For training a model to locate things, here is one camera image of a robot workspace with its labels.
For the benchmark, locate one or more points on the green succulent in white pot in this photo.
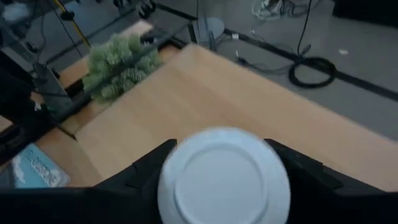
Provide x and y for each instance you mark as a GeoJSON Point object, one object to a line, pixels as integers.
{"type": "Point", "coordinates": [118, 65]}

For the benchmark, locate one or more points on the wooden shelf with black legs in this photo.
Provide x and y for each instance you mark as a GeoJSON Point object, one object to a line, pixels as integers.
{"type": "Point", "coordinates": [217, 102]}

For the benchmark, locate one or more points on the white paper scrap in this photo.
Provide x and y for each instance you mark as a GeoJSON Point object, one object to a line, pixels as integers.
{"type": "Point", "coordinates": [343, 52]}

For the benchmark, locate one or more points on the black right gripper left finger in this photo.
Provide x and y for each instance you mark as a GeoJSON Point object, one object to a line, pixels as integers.
{"type": "Point", "coordinates": [77, 205]}

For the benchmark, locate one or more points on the white-lid bagel seasoning jar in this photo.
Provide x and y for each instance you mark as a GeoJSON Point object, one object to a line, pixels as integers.
{"type": "Point", "coordinates": [222, 180]}

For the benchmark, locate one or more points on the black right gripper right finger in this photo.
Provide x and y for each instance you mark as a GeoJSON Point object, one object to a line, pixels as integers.
{"type": "Point", "coordinates": [335, 205]}

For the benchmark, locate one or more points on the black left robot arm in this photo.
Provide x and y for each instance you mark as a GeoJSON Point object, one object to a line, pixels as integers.
{"type": "Point", "coordinates": [18, 93]}

